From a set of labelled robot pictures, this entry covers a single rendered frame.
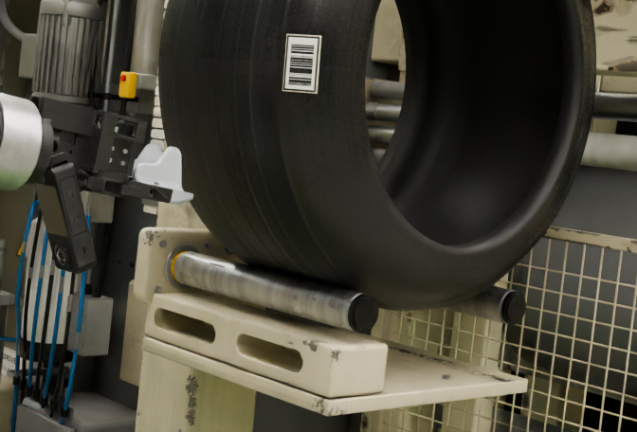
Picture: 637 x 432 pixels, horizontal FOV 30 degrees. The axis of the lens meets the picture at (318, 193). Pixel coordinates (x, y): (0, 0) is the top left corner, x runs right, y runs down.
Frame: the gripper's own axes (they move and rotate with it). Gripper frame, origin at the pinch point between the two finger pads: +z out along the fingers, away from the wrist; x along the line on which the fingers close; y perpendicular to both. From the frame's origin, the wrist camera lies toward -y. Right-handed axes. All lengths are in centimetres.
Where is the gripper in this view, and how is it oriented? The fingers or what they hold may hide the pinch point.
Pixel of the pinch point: (180, 201)
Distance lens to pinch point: 129.3
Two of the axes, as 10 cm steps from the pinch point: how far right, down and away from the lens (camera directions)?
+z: 7.0, 1.6, 6.9
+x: -6.8, -1.1, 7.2
